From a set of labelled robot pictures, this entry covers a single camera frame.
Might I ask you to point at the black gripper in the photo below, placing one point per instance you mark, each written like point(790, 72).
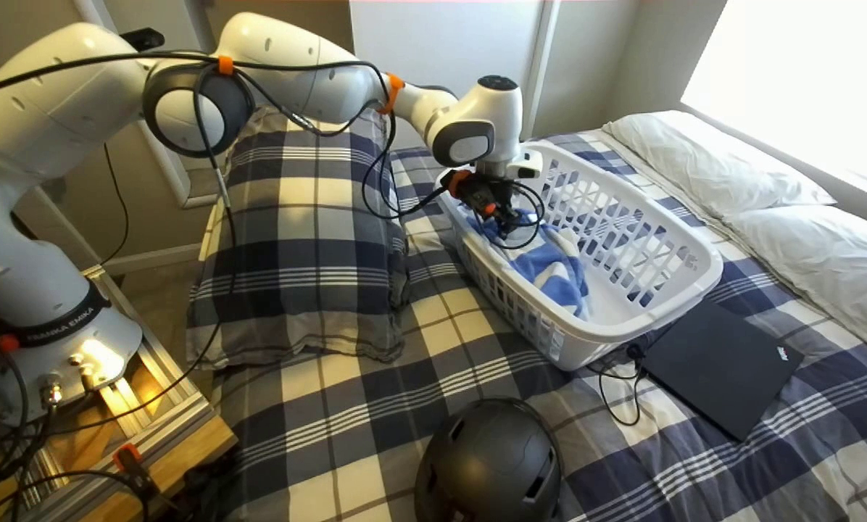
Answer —
point(489, 195)

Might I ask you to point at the blue white striped towel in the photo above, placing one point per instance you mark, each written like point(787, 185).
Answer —
point(538, 256)

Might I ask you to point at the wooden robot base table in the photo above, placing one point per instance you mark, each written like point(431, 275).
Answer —
point(120, 453)

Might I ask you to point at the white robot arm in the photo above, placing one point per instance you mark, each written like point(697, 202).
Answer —
point(71, 92)

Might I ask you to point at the plaid pillow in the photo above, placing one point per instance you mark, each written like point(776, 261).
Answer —
point(302, 253)

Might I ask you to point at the white pillow near window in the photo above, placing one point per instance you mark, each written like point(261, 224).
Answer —
point(710, 167)

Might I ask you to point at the white laundry basket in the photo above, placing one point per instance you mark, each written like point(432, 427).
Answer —
point(645, 264)

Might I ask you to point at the black helmet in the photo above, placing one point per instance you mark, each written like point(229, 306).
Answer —
point(491, 462)

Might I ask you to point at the black laptop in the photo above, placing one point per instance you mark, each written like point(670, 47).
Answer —
point(719, 367)

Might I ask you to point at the plaid bed cover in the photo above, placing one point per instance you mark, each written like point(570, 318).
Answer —
point(338, 440)

